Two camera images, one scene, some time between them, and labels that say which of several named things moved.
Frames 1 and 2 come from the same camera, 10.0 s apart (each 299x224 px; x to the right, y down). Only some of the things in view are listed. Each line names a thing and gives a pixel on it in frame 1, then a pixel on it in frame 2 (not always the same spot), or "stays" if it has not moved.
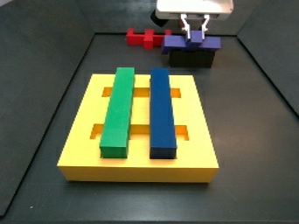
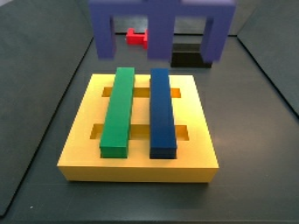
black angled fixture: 191,58 stays
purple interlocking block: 179,41 → 219,12
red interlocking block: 148,38 stays
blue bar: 163,140 stays
